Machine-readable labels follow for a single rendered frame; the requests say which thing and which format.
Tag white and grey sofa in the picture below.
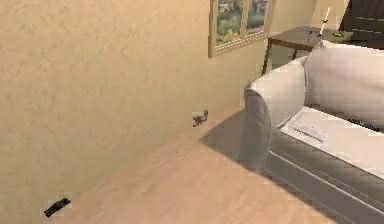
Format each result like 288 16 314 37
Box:
243 39 384 224

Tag small grey brown figurine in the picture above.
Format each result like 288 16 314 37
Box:
191 108 210 128

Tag wooden framed window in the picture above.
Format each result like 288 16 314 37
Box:
207 0 277 59

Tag dark brown side table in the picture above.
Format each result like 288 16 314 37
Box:
261 25 354 76

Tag white newspaper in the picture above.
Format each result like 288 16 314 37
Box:
279 105 384 181

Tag white candle on black holder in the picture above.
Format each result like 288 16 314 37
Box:
317 6 332 38

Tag small black flat object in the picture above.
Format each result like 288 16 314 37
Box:
43 197 72 219

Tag dark brown cabinet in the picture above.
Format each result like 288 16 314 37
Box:
339 0 384 50

